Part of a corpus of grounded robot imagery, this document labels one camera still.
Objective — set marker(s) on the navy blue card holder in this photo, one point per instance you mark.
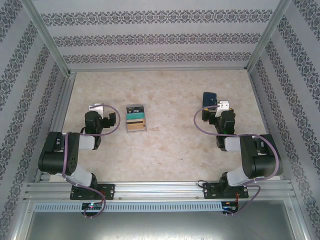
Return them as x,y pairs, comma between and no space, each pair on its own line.
208,98

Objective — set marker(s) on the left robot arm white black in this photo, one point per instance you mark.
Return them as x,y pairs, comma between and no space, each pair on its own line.
85,143

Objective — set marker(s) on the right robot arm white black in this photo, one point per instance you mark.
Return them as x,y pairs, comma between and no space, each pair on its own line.
232,143

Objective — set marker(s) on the teal credit card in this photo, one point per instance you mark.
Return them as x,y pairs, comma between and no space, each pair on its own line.
135,116

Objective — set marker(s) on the brown striped credit card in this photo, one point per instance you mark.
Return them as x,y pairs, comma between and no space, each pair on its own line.
136,122

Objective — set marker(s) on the wooden card holder box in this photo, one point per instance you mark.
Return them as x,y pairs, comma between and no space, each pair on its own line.
136,131

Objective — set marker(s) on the small controller circuit board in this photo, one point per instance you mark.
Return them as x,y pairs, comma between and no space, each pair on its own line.
230,207
92,206

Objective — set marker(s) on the grey metal sheet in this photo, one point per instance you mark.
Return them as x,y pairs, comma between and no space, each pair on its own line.
160,225

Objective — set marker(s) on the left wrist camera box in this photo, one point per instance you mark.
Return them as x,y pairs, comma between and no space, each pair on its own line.
98,109

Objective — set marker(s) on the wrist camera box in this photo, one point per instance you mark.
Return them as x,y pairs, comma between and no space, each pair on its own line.
223,105
98,109

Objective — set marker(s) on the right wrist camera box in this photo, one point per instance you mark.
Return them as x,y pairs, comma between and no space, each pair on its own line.
223,105

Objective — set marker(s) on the aluminium frame rail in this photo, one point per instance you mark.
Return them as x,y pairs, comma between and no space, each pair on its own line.
160,68
261,106
59,117

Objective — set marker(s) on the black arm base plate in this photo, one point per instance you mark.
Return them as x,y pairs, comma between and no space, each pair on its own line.
110,191
210,191

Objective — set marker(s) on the wide aluminium mounting rail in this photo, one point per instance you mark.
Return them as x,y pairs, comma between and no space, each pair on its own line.
160,190

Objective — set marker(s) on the aluminium frame post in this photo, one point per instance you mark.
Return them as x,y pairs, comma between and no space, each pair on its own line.
266,37
299,220
18,220
50,37

